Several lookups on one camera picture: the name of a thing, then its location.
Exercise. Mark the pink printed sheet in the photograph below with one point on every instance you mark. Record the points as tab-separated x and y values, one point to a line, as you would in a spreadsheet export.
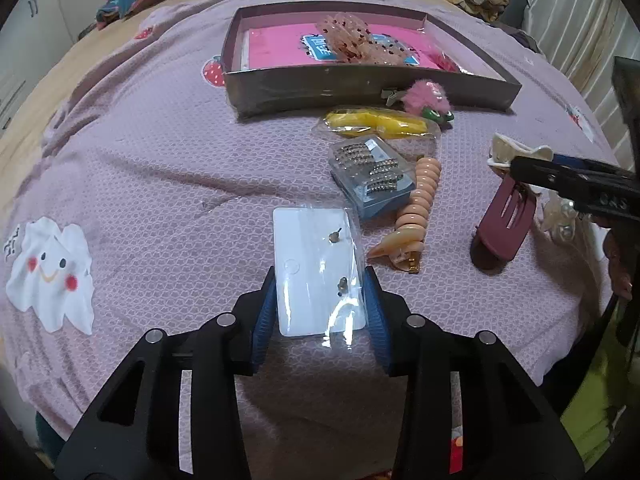
280	45

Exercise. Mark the pink fluffy hair clip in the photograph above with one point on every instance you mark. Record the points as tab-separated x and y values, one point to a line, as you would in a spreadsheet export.
422	97

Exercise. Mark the lime green garment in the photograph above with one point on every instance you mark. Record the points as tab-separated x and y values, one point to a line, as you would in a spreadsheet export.
605	395

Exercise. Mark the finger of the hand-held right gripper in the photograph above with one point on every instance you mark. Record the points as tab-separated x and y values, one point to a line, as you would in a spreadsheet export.
575	187
590	163

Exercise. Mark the cream claw hair clip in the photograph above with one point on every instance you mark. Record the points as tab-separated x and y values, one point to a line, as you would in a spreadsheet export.
510	150

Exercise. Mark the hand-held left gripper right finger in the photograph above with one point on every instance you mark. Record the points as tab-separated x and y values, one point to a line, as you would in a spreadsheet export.
377	325

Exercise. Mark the pearl flower hair clip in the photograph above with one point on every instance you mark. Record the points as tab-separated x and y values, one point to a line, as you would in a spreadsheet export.
562	220

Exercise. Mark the yellow hoop earrings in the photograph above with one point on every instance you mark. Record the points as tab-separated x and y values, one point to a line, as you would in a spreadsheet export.
375	122

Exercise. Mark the peach spiral hair clip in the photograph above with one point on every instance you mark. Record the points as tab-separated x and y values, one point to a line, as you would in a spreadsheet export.
417	200

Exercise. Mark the peach dotted scrunchie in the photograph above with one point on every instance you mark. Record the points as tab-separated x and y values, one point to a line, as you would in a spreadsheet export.
355	40

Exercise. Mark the maroon hair clip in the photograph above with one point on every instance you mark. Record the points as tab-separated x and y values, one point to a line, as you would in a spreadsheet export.
505	220

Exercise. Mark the white earring card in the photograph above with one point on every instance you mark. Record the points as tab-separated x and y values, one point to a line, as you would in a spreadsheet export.
310	260

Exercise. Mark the white cabinet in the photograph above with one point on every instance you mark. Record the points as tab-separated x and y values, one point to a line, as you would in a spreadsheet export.
40	35

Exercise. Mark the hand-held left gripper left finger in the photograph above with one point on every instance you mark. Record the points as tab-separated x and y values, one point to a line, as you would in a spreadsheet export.
262	325

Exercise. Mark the blue box of rhinestone clips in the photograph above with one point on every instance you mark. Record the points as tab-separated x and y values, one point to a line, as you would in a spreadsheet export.
370	180

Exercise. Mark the white curtain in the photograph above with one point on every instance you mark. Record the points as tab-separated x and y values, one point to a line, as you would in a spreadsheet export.
580	25

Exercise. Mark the person's right hand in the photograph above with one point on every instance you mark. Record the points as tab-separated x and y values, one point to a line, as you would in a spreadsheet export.
619	270

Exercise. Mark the grey shallow cardboard box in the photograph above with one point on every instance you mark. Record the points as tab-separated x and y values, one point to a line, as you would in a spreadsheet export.
300	91

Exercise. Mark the green hair clip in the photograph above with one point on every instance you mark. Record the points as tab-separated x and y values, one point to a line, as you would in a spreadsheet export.
440	114

